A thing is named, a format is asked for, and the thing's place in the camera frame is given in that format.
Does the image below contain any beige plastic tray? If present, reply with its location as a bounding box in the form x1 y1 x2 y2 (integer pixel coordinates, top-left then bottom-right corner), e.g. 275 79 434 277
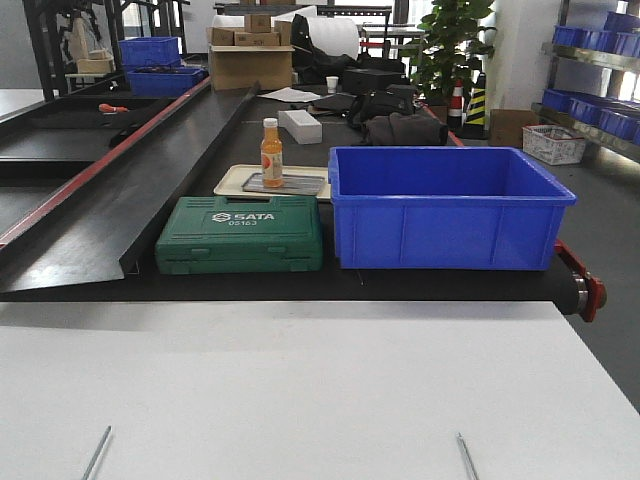
213 164 331 202

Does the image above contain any large blue plastic bin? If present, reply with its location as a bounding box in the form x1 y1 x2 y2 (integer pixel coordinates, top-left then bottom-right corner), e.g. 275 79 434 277
328 147 577 271

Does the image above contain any dark cloth bundle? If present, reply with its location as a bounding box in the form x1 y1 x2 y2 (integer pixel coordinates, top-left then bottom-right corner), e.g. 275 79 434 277
363 113 449 146

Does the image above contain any red conveyor end roller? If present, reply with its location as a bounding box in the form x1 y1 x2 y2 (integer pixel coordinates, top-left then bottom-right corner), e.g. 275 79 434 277
554 239 608 323

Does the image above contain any orange juice bottle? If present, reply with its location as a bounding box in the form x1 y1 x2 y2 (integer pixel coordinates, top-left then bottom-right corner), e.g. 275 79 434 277
260 118 284 188

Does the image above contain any white patterned basket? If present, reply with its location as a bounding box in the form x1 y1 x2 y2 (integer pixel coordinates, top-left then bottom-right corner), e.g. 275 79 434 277
522 125 586 166

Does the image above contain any small metal tray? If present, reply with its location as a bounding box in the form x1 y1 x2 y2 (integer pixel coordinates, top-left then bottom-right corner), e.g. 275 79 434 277
242 173 326 196

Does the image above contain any green SATA tool case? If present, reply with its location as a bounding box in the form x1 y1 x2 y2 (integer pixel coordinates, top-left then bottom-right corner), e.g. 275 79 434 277
155 196 323 275

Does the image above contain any potted green plant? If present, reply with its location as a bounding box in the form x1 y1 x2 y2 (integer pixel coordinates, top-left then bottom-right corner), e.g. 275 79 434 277
400 0 495 102

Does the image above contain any white paper cup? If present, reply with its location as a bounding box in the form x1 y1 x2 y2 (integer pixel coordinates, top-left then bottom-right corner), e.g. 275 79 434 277
326 76 339 94

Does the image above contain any green black screwdriver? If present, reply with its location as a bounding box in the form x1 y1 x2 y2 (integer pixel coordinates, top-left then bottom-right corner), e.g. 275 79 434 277
81 425 112 480
456 432 479 480

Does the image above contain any large cardboard box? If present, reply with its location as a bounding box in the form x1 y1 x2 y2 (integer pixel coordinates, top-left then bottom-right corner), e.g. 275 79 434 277
209 45 294 91

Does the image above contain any black yellow traffic cone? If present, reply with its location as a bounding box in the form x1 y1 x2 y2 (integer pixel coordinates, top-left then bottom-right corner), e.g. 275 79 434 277
460 72 486 140

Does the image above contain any white foam block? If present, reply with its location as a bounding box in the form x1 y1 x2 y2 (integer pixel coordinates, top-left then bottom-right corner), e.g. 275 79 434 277
278 110 323 145

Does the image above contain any orange white traffic cone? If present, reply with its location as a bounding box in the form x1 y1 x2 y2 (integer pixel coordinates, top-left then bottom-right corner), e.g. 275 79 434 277
447 79 464 130

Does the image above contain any blue crate on conveyor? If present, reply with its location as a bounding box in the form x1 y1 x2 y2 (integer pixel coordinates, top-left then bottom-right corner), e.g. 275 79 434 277
128 67 208 97

